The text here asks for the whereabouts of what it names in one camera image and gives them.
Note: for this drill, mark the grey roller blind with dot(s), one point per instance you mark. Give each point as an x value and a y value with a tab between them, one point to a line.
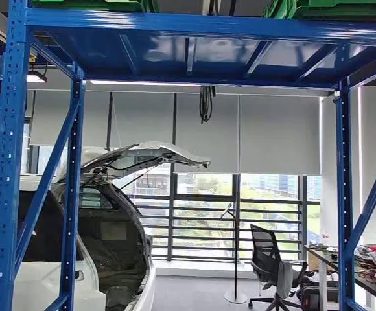
278	133
207	141
78	116
143	116

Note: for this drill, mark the grey garment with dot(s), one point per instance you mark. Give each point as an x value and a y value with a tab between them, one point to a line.
285	279

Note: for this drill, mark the red tape roll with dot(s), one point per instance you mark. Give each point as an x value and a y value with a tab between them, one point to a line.
373	247

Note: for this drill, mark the desk clutter pile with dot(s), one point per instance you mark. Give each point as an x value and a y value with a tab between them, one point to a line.
366	262

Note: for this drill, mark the grey window railing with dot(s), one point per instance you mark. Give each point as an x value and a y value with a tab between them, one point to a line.
204	198

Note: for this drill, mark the black mesh office chair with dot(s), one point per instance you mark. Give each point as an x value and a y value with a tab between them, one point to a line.
263	249

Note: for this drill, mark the white paper pile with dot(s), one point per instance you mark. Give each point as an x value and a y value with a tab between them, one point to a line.
321	247

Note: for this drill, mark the black equipment case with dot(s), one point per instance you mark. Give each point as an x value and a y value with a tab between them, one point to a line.
314	296

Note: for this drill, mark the white cloth bundle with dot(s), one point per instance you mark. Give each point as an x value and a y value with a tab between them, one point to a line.
324	277

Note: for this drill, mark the black desk white legs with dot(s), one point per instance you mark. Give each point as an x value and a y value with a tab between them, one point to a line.
323	283

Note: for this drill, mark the white car body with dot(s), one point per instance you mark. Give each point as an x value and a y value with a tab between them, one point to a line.
133	150

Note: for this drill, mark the green plastic crate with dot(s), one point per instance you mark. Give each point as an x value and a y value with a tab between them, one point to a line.
337	8
78	4

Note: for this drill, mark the black floor stand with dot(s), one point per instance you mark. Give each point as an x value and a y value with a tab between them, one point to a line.
235	296

